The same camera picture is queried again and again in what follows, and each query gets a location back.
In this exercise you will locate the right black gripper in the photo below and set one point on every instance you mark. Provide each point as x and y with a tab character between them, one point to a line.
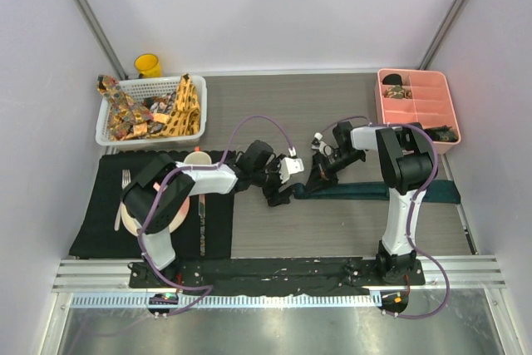
321	175

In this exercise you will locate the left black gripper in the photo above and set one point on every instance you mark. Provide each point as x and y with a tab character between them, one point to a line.
273	195

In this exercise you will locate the dark green tie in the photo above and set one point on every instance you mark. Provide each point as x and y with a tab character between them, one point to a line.
439	191

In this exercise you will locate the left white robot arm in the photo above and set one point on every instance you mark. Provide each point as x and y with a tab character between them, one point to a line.
155	196

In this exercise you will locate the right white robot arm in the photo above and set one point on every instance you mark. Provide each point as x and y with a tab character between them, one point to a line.
408	163

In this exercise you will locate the table knife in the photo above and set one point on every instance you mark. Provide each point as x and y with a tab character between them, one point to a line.
202	215

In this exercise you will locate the orange mug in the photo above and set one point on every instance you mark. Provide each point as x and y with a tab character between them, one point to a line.
198	157

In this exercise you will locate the rolled camouflage tie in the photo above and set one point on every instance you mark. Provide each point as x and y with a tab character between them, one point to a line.
398	92

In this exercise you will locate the rolled black tie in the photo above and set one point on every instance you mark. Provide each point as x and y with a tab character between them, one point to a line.
392	80

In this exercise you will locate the yellow spotted tie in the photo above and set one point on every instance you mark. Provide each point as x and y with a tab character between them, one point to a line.
184	117

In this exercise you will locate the pink compartment tray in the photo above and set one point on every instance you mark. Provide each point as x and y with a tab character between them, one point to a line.
431	104

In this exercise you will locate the rolled dark patterned tie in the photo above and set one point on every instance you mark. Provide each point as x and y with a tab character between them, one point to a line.
442	134

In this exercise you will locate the pink white plate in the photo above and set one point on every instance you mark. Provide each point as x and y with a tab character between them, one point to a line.
132	225

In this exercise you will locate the multicolour patterned tie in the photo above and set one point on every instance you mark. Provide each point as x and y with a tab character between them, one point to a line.
132	119

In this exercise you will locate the white plastic basket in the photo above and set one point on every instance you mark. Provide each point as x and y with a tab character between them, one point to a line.
139	89

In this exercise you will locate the yellow mug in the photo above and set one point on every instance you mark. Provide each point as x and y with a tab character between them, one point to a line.
148	66

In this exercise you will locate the black placemat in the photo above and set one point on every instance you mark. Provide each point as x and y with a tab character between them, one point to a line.
97	238

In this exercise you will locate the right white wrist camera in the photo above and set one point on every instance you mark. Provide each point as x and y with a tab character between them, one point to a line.
320	146

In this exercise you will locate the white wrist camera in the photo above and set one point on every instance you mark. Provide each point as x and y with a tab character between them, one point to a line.
320	146
290	166

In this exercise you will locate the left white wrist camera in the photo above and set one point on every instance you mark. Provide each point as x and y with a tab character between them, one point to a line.
290	166

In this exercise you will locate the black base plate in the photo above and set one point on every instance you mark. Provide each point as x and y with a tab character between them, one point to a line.
282	277

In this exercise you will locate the white slotted cable duct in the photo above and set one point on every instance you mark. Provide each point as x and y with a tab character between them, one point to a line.
159	301

